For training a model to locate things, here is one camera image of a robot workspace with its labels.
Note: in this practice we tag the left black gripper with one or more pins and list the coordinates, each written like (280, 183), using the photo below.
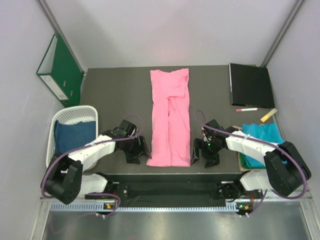
(132, 157)

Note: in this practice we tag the aluminium extrusion rail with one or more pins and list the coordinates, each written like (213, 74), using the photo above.
(267, 194)

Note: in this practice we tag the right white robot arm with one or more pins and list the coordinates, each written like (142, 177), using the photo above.
(284, 168)

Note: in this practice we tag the dark blue towel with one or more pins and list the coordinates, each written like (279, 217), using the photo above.
(71, 136)

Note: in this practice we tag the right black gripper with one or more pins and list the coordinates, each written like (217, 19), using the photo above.
(212, 161)

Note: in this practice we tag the white perforated plastic basket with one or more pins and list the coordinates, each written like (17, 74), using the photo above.
(70, 116)

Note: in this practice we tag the pink marker pen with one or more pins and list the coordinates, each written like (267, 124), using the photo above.
(246, 109)

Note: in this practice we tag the pink towel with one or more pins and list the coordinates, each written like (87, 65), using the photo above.
(171, 132)

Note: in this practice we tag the turquoise towel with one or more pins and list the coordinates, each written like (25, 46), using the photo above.
(265, 132)

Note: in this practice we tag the green towel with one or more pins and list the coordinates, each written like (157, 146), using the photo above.
(243, 161)

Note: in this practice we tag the green lever arch binder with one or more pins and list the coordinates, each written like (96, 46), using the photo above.
(60, 72)

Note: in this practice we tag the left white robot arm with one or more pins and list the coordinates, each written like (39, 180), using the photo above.
(64, 178)

